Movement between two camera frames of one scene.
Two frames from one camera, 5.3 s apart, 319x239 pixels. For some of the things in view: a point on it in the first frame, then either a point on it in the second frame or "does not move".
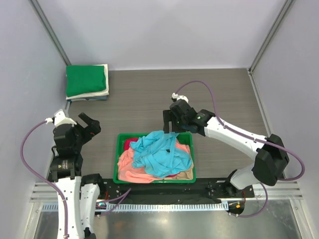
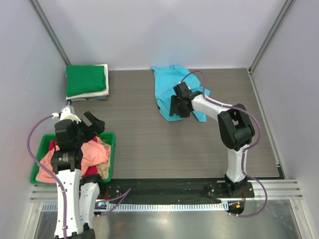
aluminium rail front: [44, 191] does not move
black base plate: [205, 190] does not move
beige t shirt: [186, 175] -> [103, 170]
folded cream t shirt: [99, 93] does not move
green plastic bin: [185, 138] -> [43, 142]
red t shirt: [126, 143] -> [88, 170]
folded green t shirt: [80, 79] does not move
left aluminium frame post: [49, 30] does not move
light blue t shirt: [157, 152] -> [166, 77]
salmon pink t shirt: [127, 173] -> [94, 153]
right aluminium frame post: [270, 37] does not move
